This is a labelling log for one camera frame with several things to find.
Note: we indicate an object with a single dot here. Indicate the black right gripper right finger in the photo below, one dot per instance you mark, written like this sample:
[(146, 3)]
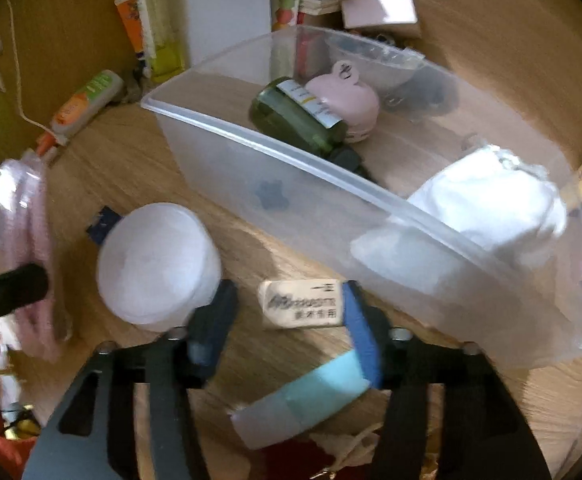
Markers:
[(484, 433)]

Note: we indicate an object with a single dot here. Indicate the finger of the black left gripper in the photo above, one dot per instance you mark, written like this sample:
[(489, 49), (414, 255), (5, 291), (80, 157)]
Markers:
[(23, 286)]

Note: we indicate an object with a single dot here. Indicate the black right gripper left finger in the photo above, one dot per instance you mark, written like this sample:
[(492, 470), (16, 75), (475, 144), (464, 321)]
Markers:
[(90, 434)]

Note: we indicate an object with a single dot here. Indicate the white cotton pad stack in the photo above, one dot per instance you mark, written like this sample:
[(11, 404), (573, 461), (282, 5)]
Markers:
[(156, 266)]

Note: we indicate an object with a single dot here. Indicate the red gold fabric pouch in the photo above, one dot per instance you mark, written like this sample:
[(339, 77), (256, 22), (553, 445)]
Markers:
[(320, 455)]

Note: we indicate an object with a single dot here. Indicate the mint green tube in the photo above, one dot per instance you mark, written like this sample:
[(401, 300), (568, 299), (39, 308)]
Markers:
[(302, 404)]

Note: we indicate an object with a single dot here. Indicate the white drawstring pouch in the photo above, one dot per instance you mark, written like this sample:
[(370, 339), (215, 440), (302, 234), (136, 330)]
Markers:
[(509, 208)]

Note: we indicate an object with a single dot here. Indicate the dark green bottle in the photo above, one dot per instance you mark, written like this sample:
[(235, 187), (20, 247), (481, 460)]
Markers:
[(286, 111)]

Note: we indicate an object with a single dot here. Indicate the pink round mini fan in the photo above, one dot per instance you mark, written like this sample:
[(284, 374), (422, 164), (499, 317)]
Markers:
[(347, 96)]

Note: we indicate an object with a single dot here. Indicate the blue wrapper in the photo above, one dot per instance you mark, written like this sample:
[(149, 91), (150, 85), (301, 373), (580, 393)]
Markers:
[(102, 224)]

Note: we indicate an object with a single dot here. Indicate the orange pen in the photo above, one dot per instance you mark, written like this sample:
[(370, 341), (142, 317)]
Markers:
[(45, 143)]

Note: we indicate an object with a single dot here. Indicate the green orange lotion tube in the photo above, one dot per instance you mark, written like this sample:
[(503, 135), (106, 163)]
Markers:
[(85, 103)]

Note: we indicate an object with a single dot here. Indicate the clear plastic storage bin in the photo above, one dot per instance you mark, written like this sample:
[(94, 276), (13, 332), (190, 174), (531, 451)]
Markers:
[(519, 317)]

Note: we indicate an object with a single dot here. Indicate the orange booklet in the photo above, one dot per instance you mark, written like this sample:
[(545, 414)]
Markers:
[(130, 17)]

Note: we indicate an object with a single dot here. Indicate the white paper box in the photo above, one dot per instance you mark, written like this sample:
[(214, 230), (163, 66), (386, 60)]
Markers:
[(207, 27)]

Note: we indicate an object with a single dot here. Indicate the clear plastic bowl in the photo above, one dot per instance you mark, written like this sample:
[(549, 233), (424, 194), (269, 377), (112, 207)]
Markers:
[(381, 66)]

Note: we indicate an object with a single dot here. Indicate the fruit pattern book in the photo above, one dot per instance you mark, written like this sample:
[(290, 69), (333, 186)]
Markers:
[(283, 13)]

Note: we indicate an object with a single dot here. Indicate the small white pink box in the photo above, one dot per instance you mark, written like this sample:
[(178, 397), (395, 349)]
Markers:
[(369, 13)]

